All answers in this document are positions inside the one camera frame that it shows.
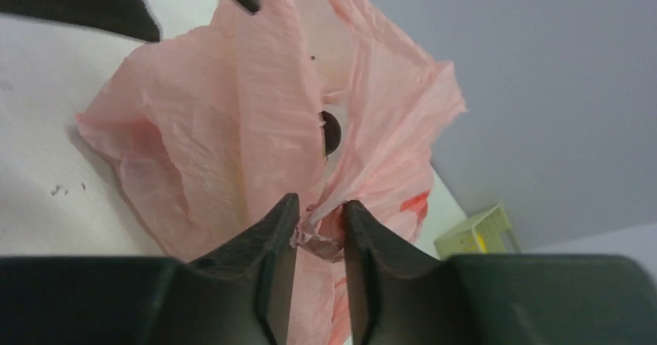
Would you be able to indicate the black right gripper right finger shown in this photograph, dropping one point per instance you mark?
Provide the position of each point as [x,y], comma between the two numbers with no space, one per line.
[398,294]

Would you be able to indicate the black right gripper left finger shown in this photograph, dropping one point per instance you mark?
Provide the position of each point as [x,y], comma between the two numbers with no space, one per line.
[240,293]

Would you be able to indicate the pink plastic bag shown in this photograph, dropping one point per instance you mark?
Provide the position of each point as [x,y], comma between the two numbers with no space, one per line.
[208,130]

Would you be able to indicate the yellow fake fruit in basket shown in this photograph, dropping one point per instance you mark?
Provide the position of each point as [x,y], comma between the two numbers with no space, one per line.
[480,242]

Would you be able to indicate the dark round fake fruit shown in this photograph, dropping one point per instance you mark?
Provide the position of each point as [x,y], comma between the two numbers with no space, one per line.
[332,132]

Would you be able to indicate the light green plastic basket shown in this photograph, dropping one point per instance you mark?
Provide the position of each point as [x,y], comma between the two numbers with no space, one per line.
[487,232]

